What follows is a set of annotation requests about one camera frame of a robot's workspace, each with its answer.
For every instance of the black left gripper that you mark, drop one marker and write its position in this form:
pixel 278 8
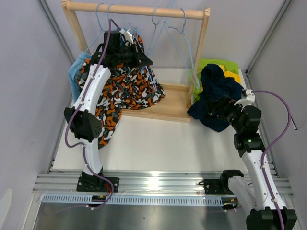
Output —
pixel 140 58

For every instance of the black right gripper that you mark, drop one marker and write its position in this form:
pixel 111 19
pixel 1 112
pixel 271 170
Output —
pixel 224 104

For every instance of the blue hanger of yellow shorts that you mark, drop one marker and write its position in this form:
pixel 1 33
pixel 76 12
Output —
pixel 153 39

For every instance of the navy blue shorts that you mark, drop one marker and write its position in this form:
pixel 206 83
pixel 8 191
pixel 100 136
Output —
pixel 198 110

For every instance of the orange camouflage shorts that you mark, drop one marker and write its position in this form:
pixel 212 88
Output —
pixel 127 88

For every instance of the lime green shorts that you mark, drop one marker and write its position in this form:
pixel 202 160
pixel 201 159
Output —
pixel 212 75

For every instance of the yellow shorts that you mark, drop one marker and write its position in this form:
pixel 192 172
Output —
pixel 227 73

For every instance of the blue hanger of green shorts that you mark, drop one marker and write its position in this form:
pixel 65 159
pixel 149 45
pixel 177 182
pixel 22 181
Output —
pixel 192 74

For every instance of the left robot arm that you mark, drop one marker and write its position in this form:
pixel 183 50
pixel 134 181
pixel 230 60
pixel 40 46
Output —
pixel 119 47

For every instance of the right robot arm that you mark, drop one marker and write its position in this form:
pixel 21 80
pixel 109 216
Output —
pixel 261 201

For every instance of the wooden clothes rack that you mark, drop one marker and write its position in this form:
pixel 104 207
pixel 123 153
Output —
pixel 178 97

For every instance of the white plastic basket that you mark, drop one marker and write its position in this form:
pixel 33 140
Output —
pixel 198 88

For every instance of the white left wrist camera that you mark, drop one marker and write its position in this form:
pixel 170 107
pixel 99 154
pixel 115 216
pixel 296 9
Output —
pixel 127 35

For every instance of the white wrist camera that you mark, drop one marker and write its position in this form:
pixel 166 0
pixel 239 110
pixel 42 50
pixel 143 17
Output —
pixel 127 35
pixel 247 98

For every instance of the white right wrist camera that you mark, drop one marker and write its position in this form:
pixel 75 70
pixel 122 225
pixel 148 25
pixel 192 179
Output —
pixel 247 98

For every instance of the aluminium mounting rail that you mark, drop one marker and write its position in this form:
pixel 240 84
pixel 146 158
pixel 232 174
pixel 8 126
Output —
pixel 141 188

